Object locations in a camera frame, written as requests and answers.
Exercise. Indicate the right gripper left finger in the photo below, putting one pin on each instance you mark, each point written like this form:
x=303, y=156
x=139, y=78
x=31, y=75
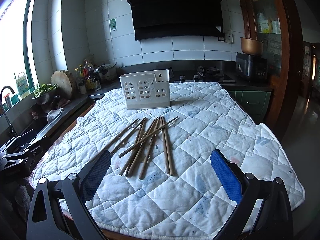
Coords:
x=46, y=219

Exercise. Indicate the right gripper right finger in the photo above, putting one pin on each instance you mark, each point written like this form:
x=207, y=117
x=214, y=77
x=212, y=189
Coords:
x=274, y=219

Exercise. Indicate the wooden chopstick six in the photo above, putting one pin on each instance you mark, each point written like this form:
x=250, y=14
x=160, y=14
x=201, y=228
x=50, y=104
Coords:
x=140, y=138

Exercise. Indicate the wooden chopstick ten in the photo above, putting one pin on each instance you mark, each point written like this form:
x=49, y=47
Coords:
x=137, y=139

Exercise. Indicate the wooden chopstick nine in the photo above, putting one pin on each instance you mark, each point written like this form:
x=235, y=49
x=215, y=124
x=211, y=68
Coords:
x=136, y=152

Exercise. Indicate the wooden chopstick four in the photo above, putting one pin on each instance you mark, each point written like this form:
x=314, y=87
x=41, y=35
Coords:
x=154, y=127

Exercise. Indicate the wooden chopstick three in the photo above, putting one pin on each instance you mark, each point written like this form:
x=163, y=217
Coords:
x=145, y=138

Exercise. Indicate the wooden chopstick one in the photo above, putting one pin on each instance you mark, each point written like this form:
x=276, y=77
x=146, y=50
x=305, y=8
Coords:
x=169, y=151

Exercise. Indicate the wooden chopstick seven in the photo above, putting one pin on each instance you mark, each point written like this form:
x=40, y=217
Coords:
x=127, y=136

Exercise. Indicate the wooden chopstick eight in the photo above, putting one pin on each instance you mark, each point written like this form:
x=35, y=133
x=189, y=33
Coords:
x=117, y=136

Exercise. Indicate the wooden chopstick two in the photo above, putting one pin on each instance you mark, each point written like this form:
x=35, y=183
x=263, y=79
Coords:
x=165, y=147

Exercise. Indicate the metal bowl of greens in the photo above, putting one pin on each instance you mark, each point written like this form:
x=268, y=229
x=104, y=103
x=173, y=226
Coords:
x=45, y=94

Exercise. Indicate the dish soap bottle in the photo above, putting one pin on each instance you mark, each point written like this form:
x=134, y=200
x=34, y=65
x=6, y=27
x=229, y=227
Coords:
x=22, y=85

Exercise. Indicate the round wooden cutting board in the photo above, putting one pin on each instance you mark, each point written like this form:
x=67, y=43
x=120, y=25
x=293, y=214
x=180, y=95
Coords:
x=65, y=82

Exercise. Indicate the sauce bottles cluster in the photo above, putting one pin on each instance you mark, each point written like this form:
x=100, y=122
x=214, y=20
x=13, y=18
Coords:
x=87, y=78

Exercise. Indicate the white quilted cloth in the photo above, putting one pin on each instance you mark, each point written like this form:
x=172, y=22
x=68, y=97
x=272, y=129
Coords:
x=190, y=204

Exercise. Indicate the steel cooking pot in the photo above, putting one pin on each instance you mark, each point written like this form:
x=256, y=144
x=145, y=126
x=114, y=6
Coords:
x=107, y=72

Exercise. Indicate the white plastic utensil holder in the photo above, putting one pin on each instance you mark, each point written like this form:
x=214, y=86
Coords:
x=146, y=90

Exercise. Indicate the black rice cooker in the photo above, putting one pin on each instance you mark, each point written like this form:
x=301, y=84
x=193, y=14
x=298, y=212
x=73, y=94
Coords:
x=251, y=66

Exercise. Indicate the gas stove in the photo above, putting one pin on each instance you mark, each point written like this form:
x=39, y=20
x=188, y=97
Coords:
x=201, y=74

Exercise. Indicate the copper coloured pot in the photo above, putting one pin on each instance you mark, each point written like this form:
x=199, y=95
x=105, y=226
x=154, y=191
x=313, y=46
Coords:
x=252, y=46

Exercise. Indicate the wooden glass cabinet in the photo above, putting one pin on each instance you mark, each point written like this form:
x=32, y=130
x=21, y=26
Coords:
x=276, y=23

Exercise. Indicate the black range hood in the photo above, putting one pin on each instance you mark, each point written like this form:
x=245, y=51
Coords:
x=163, y=18

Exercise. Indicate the green wall sticker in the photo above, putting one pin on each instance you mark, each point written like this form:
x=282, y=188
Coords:
x=113, y=25

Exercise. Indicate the wall power socket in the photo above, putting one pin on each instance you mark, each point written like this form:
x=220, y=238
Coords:
x=229, y=38

